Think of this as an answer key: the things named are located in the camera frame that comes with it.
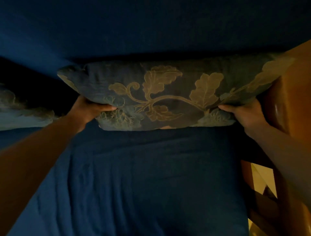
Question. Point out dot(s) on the person's left hand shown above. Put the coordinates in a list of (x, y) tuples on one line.
[(85, 111)]

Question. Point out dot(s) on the person's right hand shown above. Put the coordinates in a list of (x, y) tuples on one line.
[(247, 115)]

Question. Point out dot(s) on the person's left thumb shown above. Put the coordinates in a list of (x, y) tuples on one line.
[(105, 108)]

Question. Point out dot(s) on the person's right thumb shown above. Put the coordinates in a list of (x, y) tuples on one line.
[(228, 108)]

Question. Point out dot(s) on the blue leaf-patterned pillow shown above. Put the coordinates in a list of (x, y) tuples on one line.
[(23, 113), (167, 94)]

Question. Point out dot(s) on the person's right forearm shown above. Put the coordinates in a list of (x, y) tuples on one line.
[(284, 163)]

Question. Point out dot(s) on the person's left forearm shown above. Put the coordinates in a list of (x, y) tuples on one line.
[(34, 167)]

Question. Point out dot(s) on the blue bed sheet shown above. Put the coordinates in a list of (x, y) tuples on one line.
[(150, 170)]

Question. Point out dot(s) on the brown wooden bed frame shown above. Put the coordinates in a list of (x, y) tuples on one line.
[(289, 136)]

